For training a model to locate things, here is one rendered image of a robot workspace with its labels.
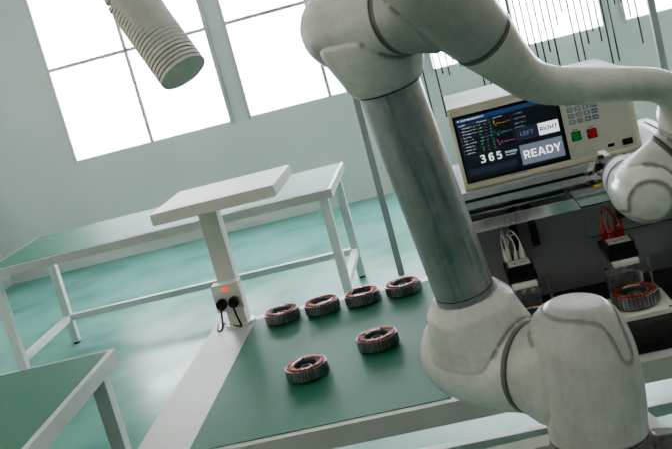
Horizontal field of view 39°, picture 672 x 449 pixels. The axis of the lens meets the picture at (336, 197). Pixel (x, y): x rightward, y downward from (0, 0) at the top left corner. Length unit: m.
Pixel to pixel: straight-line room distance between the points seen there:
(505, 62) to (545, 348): 0.43
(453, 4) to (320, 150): 7.47
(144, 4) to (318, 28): 1.72
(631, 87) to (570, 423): 0.52
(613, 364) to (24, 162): 8.31
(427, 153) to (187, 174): 7.57
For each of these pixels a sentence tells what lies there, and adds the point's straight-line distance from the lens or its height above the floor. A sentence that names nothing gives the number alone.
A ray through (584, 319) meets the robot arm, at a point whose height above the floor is 1.08.
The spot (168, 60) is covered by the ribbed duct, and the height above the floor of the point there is 1.61.
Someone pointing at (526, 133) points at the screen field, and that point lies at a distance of 2.38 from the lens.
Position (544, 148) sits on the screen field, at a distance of 2.39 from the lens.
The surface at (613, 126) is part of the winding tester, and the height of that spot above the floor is 1.18.
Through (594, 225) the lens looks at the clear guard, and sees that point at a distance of 2.17.
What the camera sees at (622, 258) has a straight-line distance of 2.39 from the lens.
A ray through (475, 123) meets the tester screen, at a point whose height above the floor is 1.27.
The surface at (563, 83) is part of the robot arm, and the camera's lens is 1.49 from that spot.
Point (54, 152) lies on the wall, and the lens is 9.34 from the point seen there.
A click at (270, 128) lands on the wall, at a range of 8.78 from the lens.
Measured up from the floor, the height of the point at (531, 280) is 0.88.
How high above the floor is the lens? 1.58
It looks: 10 degrees down
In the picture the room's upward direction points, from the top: 15 degrees counter-clockwise
